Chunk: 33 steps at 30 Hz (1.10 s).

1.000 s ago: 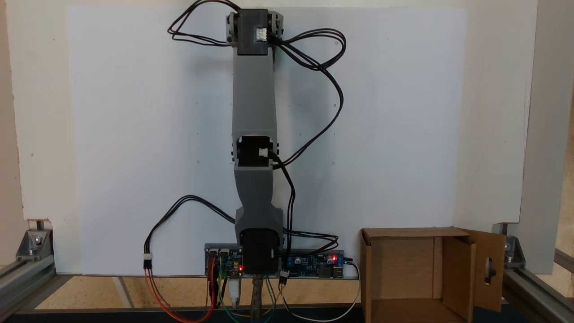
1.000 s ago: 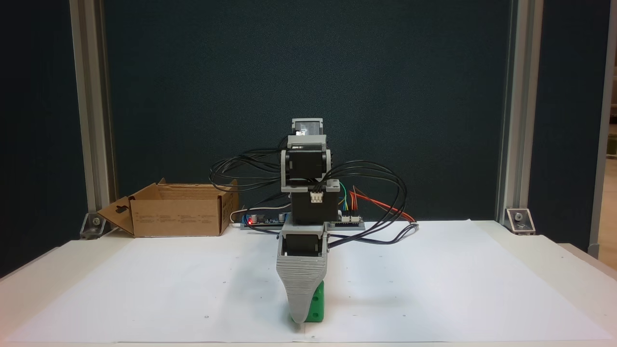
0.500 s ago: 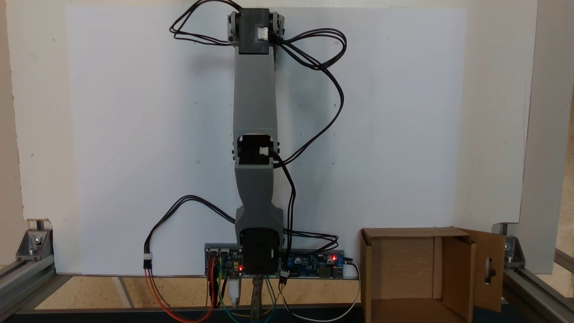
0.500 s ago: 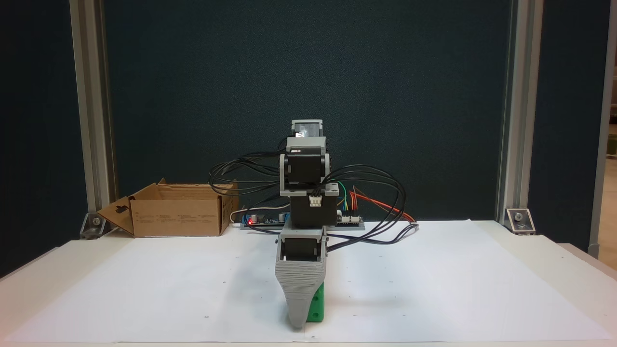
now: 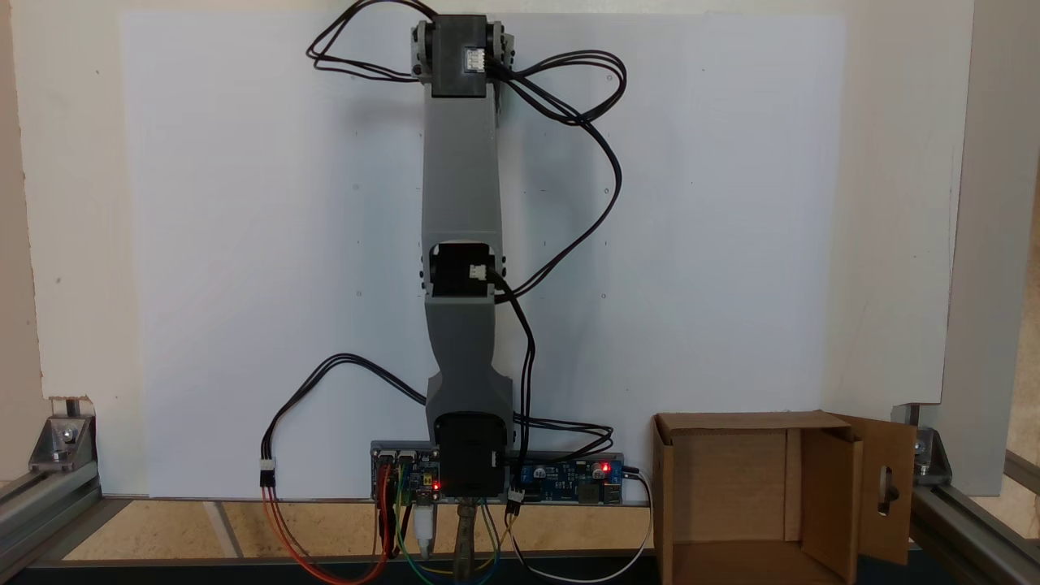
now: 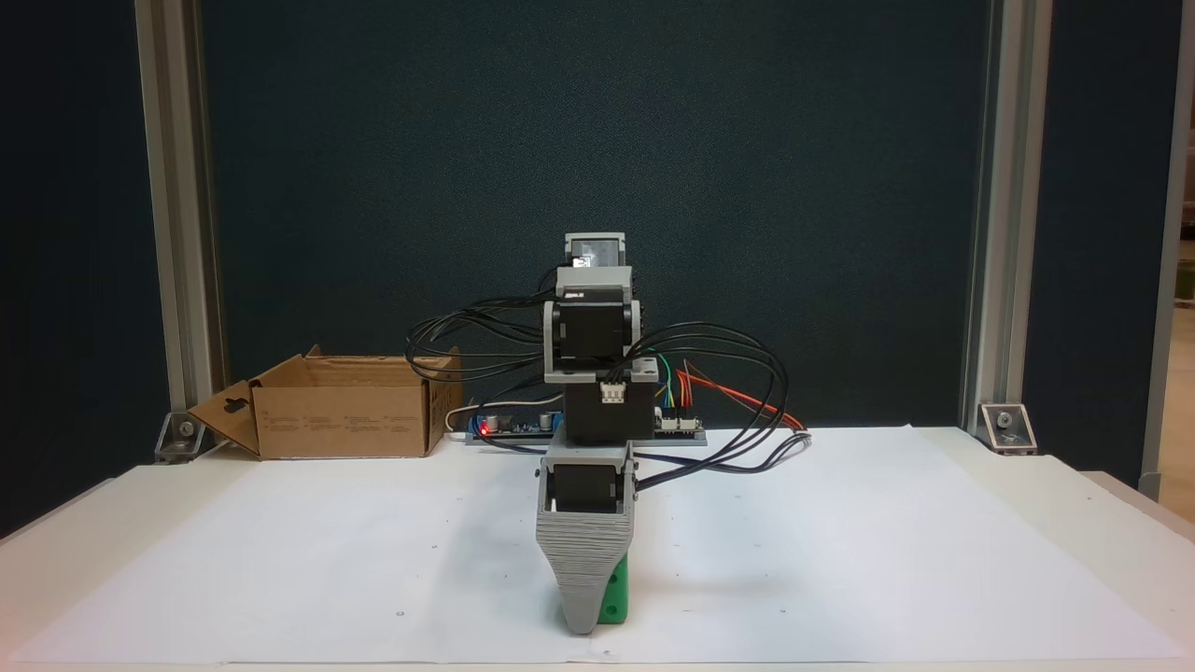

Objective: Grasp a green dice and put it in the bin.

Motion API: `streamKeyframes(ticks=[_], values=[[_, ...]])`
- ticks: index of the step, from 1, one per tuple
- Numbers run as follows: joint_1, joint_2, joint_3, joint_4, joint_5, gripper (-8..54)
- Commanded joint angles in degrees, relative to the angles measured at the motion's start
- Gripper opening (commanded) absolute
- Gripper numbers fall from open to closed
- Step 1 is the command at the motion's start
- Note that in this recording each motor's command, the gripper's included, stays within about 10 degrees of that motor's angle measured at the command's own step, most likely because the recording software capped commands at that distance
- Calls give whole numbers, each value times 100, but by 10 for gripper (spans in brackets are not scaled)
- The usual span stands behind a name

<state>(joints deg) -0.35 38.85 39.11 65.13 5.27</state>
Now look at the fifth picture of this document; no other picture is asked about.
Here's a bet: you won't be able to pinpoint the blue power circuit board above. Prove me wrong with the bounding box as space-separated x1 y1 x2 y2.
508 453 625 506

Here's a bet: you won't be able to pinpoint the motor controller circuit board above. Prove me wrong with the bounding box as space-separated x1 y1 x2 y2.
371 441 441 506

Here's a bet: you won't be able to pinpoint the metal table clamp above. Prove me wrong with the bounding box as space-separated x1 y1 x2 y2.
453 497 483 583

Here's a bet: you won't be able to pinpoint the white USB plug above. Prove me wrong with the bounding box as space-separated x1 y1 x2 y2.
413 502 437 561

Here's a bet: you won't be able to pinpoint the large white paper sheet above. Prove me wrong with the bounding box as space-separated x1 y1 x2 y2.
120 11 847 501

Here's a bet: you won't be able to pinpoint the open cardboard box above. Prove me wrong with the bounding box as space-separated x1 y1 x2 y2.
652 410 917 585

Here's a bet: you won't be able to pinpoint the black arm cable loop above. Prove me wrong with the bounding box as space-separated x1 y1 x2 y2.
306 0 628 521

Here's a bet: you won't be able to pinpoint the green yellow blue jumper wires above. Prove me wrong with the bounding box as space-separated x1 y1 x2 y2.
393 486 501 585

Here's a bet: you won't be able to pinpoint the black cable with white connector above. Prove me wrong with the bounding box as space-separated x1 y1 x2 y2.
260 353 430 490

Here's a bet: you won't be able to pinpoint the orange and red wires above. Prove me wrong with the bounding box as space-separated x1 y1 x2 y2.
262 463 392 585

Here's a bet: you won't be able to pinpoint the metal corner bracket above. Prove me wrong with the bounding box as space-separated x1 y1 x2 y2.
894 404 953 486
28 396 98 474

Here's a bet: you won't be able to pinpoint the aluminium frame rail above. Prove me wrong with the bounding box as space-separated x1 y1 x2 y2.
910 451 1040 585
0 465 103 571

